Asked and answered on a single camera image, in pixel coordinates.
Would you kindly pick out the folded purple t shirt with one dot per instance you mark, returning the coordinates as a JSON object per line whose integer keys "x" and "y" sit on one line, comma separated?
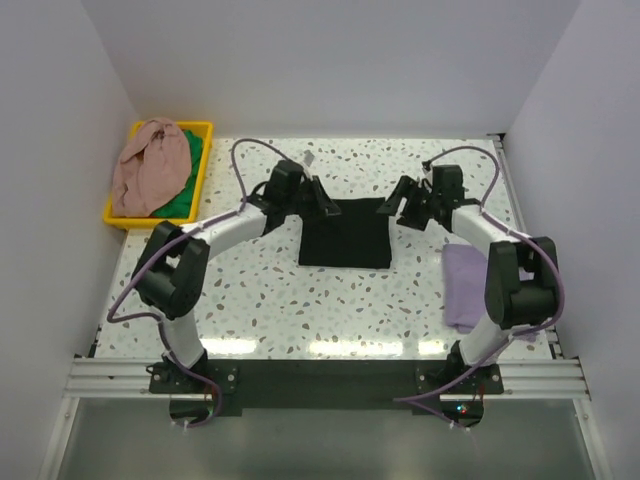
{"x": 464, "y": 273}

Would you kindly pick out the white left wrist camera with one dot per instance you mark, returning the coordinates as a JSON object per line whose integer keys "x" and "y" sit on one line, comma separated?
{"x": 308, "y": 159}

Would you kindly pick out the black t shirt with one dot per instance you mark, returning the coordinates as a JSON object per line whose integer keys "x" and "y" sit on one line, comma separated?
{"x": 358, "y": 238}

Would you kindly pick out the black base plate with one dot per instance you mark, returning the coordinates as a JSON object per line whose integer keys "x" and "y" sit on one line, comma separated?
{"x": 215, "y": 402}

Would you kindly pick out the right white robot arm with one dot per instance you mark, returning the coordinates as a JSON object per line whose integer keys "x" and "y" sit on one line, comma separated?
{"x": 522, "y": 289}

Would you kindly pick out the aluminium right side rail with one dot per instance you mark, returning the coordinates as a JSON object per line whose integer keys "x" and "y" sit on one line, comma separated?
{"x": 535, "y": 161}

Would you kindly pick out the aluminium front rail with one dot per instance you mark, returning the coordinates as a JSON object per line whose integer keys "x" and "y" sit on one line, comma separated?
{"x": 512, "y": 380}

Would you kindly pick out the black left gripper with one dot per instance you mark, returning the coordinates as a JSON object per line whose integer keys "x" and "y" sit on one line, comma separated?
{"x": 321, "y": 202}

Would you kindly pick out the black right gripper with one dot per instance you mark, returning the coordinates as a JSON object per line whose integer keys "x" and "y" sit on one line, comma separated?
{"x": 391, "y": 206}

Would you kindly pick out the green t shirt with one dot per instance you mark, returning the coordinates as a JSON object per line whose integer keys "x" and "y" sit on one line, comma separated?
{"x": 179, "y": 207}

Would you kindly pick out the yellow plastic bin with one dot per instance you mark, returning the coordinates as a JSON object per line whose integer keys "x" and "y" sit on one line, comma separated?
{"x": 202, "y": 129}

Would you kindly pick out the pink t shirt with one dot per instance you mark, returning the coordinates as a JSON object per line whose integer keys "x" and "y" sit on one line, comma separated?
{"x": 152, "y": 168}

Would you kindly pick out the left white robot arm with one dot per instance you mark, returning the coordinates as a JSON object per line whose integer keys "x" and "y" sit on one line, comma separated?
{"x": 173, "y": 266}

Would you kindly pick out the aluminium rail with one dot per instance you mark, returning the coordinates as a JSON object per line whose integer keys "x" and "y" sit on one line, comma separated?
{"x": 512, "y": 380}
{"x": 535, "y": 161}

